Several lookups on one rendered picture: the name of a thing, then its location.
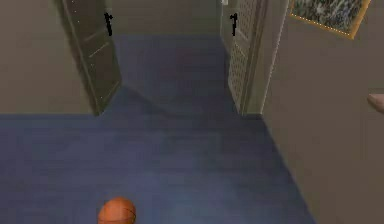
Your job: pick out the pale patterned room door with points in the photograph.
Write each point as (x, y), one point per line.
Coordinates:
(241, 53)

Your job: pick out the grey-green room door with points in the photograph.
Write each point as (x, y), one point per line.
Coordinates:
(91, 50)

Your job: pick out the orange basketball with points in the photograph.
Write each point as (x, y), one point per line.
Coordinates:
(116, 211)

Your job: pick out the pale pink rounded object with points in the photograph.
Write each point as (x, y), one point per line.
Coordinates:
(377, 101)

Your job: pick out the gold framed wall picture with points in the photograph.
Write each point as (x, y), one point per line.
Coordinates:
(330, 13)

